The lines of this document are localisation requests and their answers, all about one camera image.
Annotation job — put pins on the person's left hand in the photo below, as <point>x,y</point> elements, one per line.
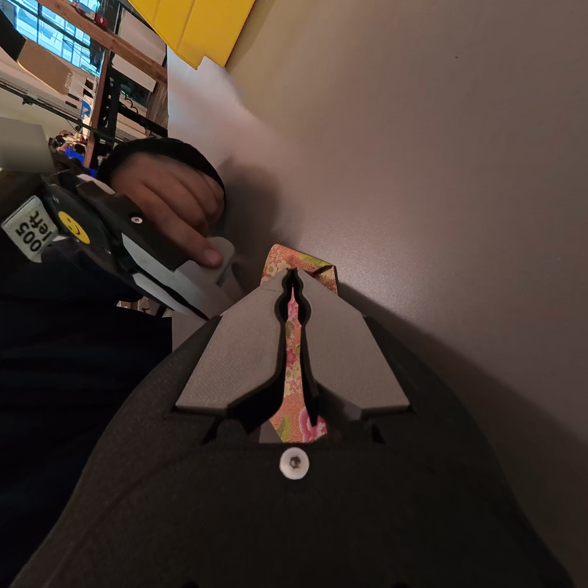
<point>170,202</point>

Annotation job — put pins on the cardboard box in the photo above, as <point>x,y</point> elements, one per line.
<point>43,66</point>

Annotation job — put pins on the wooden shelf rack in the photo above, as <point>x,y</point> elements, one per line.
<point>110,50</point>

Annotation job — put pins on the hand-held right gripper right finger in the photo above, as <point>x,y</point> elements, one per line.
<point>349,363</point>

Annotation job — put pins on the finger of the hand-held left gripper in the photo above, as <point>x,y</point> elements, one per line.
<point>202,285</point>
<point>160,294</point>

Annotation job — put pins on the blue bin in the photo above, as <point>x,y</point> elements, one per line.
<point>78,158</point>

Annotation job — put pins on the pink floral origami paper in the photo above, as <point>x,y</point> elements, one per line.
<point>301,264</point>

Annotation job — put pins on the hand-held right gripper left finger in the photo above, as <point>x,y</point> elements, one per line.
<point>229,363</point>

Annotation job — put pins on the yellow paper sheet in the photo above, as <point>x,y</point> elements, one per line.
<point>197,25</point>

